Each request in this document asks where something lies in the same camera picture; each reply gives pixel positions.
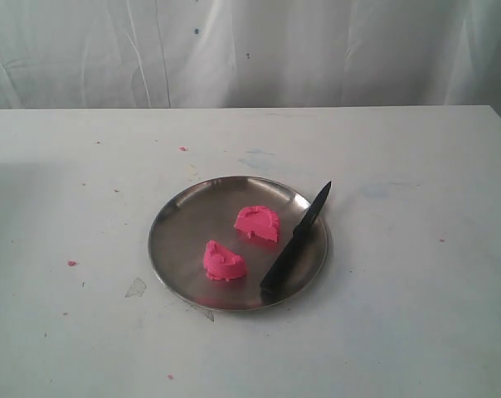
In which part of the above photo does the black knife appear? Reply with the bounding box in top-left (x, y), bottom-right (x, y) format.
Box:
top-left (260, 181), bottom-right (332, 295)

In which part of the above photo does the round stainless steel plate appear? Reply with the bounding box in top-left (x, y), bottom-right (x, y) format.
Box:
top-left (148, 176), bottom-right (332, 312)

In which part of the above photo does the white backdrop curtain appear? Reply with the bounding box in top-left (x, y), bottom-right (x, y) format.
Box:
top-left (0, 1), bottom-right (501, 109)

